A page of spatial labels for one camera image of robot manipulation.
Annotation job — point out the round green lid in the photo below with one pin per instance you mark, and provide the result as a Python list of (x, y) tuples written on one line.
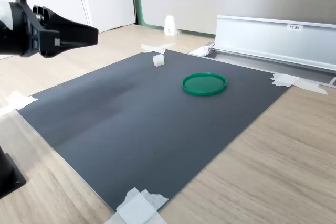
[(204, 83)]

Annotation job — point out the small white duct label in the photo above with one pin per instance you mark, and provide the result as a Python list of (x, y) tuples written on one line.
[(295, 27)]

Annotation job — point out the white cabinet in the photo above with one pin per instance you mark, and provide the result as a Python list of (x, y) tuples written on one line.
[(65, 1)]

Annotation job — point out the small white plastic terminal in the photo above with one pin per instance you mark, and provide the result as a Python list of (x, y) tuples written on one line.
[(158, 60)]

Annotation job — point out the dark grey mat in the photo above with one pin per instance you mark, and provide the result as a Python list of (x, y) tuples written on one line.
[(147, 129)]

